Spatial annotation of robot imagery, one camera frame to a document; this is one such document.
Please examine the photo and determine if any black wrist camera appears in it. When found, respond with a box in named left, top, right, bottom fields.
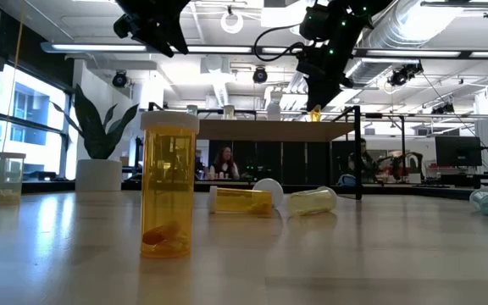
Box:
left=114, top=14, right=137, bottom=40
left=296, top=44, right=328, bottom=80

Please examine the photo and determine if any yellow cable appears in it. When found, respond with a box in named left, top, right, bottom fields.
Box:
left=0, top=0, right=27, bottom=154

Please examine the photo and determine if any orange bottle with yellow pills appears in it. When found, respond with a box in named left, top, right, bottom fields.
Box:
left=208, top=185, right=275, bottom=216

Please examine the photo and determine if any white plant pot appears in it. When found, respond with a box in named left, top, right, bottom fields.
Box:
left=75, top=158, right=124, bottom=192

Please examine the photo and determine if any white opaque medicine bottle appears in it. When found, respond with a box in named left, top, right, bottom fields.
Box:
left=251, top=177, right=284, bottom=208
left=266, top=101, right=282, bottom=121

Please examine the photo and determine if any black ceiling spotlight cluster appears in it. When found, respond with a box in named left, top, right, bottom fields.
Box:
left=386, top=62, right=424, bottom=88

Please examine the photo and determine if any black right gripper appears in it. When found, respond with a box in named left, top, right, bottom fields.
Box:
left=306, top=19, right=358, bottom=111

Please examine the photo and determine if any silver ventilation duct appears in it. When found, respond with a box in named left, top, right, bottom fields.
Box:
left=347, top=0, right=448, bottom=88

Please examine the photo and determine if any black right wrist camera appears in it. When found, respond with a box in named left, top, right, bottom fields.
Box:
left=296, top=44, right=328, bottom=80

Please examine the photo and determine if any long ceiling light strip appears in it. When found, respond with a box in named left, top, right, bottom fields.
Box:
left=40, top=41, right=488, bottom=60

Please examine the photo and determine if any orange bottle with red capsule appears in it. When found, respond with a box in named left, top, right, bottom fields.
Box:
left=140, top=110, right=200, bottom=260

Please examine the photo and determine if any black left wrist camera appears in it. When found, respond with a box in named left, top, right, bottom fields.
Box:
left=114, top=14, right=137, bottom=40

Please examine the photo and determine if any black computer monitor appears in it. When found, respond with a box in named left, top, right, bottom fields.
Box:
left=434, top=136, right=483, bottom=168

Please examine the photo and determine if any white ring ceiling lamp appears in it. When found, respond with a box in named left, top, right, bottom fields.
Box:
left=220, top=6, right=245, bottom=35

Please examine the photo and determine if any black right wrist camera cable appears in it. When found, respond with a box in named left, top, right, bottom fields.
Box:
left=253, top=23, right=313, bottom=64

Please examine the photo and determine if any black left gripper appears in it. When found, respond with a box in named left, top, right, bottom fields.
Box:
left=119, top=0, right=191, bottom=58

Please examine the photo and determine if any person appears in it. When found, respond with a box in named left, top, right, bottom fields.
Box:
left=208, top=146, right=241, bottom=181
left=347, top=137, right=381, bottom=184

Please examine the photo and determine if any pale yellow medicine bottle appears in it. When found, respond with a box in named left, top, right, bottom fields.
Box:
left=0, top=152, right=27, bottom=208
left=286, top=186, right=339, bottom=219

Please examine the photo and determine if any green snake plant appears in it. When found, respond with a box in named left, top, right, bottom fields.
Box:
left=51, top=83, right=140, bottom=161

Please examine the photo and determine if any wooden shelf black metal frame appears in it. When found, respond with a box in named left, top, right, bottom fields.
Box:
left=147, top=101, right=363, bottom=201

